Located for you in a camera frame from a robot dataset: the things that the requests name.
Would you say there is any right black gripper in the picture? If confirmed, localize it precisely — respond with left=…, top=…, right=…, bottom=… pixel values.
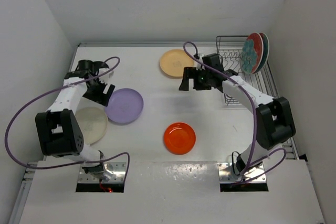
left=180, top=67, right=212, bottom=91

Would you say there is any purple plate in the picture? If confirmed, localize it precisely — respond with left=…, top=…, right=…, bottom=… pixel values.
left=104, top=88, right=144, bottom=124

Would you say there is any tan plate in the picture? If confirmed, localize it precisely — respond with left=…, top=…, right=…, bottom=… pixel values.
left=159, top=49, right=194, bottom=78

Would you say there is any red teal floral plate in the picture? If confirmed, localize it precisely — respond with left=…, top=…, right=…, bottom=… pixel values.
left=241, top=33, right=264, bottom=74
left=255, top=33, right=270, bottom=73

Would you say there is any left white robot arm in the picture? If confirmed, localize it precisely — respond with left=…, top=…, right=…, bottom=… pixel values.
left=35, top=60, right=115, bottom=182

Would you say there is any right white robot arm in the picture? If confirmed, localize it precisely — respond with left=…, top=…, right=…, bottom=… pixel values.
left=179, top=54, right=296, bottom=174

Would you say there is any black plate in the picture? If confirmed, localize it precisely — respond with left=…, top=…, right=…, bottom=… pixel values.
left=92, top=61, right=109, bottom=76

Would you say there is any cream plate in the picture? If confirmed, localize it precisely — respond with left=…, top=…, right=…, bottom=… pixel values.
left=75, top=107, right=108, bottom=145

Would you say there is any orange plate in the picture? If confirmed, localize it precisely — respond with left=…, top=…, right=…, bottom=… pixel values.
left=163, top=122, right=196, bottom=155

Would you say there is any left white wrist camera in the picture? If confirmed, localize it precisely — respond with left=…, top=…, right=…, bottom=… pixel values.
left=99, top=68, right=114, bottom=83

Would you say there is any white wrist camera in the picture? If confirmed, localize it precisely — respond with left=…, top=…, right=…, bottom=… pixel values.
left=99, top=68, right=114, bottom=83
left=194, top=53, right=205, bottom=70

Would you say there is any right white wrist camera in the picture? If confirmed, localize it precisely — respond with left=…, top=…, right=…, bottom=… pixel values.
left=194, top=53, right=205, bottom=70

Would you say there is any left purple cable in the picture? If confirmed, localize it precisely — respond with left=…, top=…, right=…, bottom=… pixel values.
left=4, top=56, right=131, bottom=182

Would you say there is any purple cable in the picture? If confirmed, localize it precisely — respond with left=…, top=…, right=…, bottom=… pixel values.
left=4, top=56, right=131, bottom=182
left=183, top=41, right=287, bottom=188

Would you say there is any wire dish rack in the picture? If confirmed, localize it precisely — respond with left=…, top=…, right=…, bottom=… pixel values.
left=216, top=35, right=278, bottom=97

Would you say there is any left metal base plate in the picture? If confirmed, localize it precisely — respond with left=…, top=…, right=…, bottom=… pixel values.
left=77, top=162, right=126, bottom=184

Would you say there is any metal base plate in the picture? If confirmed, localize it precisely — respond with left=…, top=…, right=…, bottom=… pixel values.
left=77, top=162, right=126, bottom=184
left=217, top=162, right=267, bottom=184

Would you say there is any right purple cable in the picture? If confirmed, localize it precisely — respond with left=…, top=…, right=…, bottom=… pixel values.
left=183, top=41, right=287, bottom=188

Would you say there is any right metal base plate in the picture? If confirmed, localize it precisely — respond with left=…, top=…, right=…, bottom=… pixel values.
left=217, top=162, right=267, bottom=184

